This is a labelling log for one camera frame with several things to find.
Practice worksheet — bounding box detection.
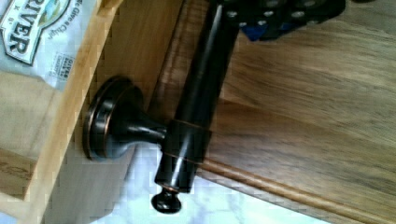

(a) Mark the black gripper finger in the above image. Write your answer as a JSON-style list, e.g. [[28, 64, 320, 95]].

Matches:
[[222, 0, 346, 41]]

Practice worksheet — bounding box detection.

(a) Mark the bamboo wooden drawer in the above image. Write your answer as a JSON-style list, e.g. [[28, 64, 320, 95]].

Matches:
[[0, 0, 183, 224]]

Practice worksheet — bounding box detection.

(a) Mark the white chips bag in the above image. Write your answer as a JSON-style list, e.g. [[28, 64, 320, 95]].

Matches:
[[0, 0, 97, 91]]

